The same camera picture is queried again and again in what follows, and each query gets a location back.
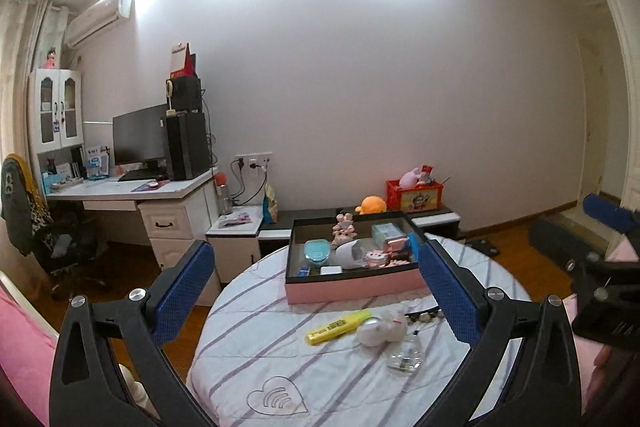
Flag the beige curtain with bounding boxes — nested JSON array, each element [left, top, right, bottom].
[[0, 0, 71, 188]]

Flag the black computer tower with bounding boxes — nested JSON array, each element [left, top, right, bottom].
[[165, 111, 211, 181]]

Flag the black low platform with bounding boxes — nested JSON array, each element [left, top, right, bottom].
[[529, 214, 613, 268]]

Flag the red cap bottle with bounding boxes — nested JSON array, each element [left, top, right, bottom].
[[215, 172, 233, 215]]

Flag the pale pink quilt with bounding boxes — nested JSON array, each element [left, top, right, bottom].
[[575, 337, 608, 427]]

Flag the white air conditioner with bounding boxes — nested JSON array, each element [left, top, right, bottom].
[[65, 0, 135, 48]]

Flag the white wall outlet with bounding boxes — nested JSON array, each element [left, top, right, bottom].
[[235, 152, 273, 170]]

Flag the snack bag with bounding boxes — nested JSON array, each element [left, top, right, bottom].
[[262, 182, 280, 224]]

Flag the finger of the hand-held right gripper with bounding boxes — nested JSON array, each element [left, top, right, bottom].
[[581, 193, 640, 238], [569, 257, 640, 304]]

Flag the clothes on chair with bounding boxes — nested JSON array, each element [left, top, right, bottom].
[[0, 153, 53, 258]]

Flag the pink storage box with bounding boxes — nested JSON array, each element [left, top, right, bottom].
[[285, 213, 436, 306]]

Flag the white plush toy silver helmet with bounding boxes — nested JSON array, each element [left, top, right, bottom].
[[357, 311, 407, 348]]

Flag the red toy crate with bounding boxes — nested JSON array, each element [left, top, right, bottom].
[[385, 179, 446, 212]]

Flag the blue white boxes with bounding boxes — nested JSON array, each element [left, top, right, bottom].
[[85, 146, 111, 180]]

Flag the orange duck plush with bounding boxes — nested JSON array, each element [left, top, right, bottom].
[[356, 196, 387, 214]]

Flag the black speaker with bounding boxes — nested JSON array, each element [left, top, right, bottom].
[[166, 76, 203, 114]]

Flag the pink bed cover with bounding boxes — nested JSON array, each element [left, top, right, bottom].
[[0, 277, 58, 427]]

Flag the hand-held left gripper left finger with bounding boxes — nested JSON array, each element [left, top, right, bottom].
[[49, 238, 221, 427]]

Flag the white bedpost knob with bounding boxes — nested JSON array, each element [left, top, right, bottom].
[[117, 364, 151, 413]]

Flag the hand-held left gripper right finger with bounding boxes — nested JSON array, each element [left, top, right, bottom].
[[417, 238, 586, 427]]

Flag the pink pig plush toy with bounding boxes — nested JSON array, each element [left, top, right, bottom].
[[332, 209, 358, 248]]

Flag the white glass door cabinet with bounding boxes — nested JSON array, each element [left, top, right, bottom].
[[28, 68, 85, 152]]

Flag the black computer monitor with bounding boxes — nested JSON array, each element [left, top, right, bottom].
[[112, 103, 169, 172]]

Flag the teal facial brush clear case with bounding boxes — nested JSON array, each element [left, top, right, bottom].
[[304, 239, 332, 264]]

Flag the white desk with drawers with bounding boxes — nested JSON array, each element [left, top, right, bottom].
[[45, 167, 221, 273]]

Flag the white wardrobe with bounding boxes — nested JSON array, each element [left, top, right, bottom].
[[540, 0, 640, 208]]

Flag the rose gold cylinder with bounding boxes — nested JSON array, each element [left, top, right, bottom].
[[382, 234, 408, 258]]

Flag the black power cables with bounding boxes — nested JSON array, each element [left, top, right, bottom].
[[230, 159, 268, 202]]

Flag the yellow marker box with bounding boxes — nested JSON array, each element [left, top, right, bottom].
[[306, 308, 382, 347]]

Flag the white boot-shaped holder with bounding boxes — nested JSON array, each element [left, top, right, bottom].
[[334, 242, 368, 270]]

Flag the black bathroom scale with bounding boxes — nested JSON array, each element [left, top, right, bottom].
[[467, 239, 501, 258]]

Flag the clear plastic box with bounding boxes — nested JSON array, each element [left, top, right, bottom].
[[371, 223, 407, 244]]

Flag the low black white cabinet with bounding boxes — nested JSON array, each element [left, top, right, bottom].
[[206, 205, 463, 278]]

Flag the white door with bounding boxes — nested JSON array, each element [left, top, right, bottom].
[[575, 37, 606, 208]]

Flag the red desk calendar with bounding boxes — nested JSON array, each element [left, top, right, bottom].
[[170, 42, 197, 80]]

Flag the black office chair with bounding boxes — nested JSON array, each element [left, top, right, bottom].
[[35, 207, 108, 298]]

